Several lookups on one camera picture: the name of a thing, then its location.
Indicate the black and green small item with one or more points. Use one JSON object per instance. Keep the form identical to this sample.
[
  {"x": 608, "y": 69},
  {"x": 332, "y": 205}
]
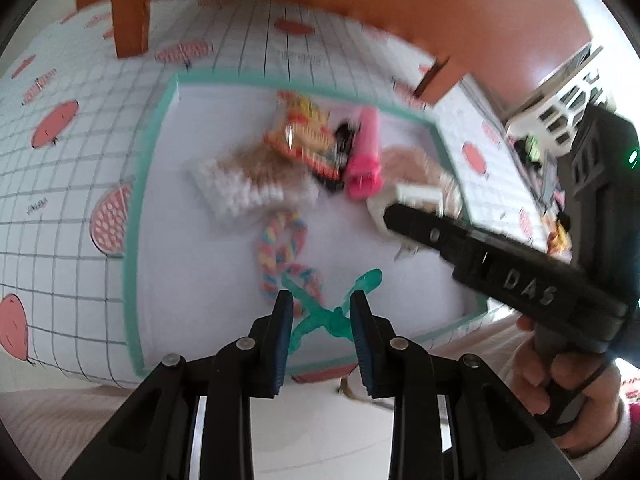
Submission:
[{"x": 531, "y": 149}]

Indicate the black toy car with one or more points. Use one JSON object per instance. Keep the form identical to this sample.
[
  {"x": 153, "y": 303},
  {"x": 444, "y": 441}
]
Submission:
[{"x": 342, "y": 147}]

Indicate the clear bag of cotton swabs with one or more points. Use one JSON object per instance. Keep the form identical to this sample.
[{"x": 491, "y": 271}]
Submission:
[{"x": 240, "y": 190}]

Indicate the fruit print grid mat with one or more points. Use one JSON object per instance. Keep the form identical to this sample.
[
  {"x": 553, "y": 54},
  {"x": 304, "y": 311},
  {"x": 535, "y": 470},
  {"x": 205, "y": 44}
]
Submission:
[{"x": 75, "y": 170}]

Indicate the pink plastic toy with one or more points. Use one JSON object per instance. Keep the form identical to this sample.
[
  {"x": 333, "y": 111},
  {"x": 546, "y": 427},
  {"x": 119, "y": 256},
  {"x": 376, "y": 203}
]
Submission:
[{"x": 367, "y": 160}]

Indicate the person's right forearm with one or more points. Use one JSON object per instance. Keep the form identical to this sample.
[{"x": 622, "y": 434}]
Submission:
[{"x": 627, "y": 430}]

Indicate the white drawer with teal rim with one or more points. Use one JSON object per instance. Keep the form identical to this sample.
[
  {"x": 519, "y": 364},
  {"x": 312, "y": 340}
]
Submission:
[{"x": 200, "y": 270}]

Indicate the person's right hand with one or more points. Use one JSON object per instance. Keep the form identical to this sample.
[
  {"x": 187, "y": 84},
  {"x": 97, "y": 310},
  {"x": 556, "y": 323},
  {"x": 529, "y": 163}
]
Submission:
[{"x": 595, "y": 395}]

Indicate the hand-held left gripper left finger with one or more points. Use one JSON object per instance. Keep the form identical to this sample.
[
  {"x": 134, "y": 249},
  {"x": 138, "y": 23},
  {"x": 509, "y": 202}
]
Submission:
[{"x": 280, "y": 345}]

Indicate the white plastic block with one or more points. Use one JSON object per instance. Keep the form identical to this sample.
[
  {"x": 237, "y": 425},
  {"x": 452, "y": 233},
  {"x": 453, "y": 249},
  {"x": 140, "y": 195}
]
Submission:
[{"x": 382, "y": 207}]

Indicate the clear bag with brown content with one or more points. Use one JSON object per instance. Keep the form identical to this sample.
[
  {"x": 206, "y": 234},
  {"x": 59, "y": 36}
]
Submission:
[{"x": 405, "y": 160}]

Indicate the orange wooden table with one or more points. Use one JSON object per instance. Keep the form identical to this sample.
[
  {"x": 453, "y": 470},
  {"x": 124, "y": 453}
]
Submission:
[{"x": 130, "y": 15}]

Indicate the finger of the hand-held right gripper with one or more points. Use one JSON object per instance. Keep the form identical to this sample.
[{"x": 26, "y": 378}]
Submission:
[{"x": 430, "y": 235}]

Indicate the colourful snack packet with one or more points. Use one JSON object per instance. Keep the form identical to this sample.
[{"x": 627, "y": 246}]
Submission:
[{"x": 300, "y": 132}]

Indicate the orange and yellow small item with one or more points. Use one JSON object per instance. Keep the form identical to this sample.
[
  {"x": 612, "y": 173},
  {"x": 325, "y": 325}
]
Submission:
[{"x": 559, "y": 237}]

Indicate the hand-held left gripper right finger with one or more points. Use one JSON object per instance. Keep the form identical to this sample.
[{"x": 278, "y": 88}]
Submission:
[{"x": 364, "y": 350}]

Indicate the white plastic basket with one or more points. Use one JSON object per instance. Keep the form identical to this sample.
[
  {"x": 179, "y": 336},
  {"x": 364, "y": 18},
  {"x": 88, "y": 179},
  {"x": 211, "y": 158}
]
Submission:
[{"x": 560, "y": 110}]

